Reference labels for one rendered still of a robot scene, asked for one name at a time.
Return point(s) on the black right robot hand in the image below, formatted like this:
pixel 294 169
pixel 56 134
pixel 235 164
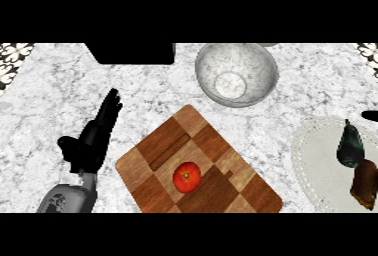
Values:
pixel 371 115

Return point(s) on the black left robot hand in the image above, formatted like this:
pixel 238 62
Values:
pixel 90 146

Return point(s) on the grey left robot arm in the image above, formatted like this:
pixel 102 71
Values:
pixel 68 200

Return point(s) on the white placemat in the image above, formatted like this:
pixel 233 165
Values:
pixel 319 156

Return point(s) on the white marble bowl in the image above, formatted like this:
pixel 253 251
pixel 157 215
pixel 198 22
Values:
pixel 236 75

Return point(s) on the checkered wooden cutting board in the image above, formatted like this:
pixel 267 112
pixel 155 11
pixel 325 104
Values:
pixel 162 146

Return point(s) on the brown bread piece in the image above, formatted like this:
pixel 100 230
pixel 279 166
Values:
pixel 366 183

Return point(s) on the red tomato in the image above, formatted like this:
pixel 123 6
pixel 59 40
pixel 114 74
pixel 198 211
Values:
pixel 186 177

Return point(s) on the black appliance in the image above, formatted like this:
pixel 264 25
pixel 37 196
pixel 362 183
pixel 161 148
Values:
pixel 133 53

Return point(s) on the grey rounded object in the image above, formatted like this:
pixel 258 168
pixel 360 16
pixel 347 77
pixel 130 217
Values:
pixel 267 44

